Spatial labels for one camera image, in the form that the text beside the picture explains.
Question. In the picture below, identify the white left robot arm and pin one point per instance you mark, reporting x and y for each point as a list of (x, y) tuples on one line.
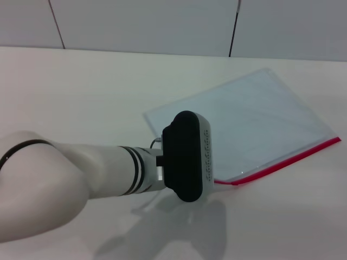
[(67, 173)]

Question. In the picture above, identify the black white wrist camera housing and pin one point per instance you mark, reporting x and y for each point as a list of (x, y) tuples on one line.
[(184, 157)]

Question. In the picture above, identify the clear document bag red zipper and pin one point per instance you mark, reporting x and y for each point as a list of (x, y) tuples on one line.
[(257, 122)]

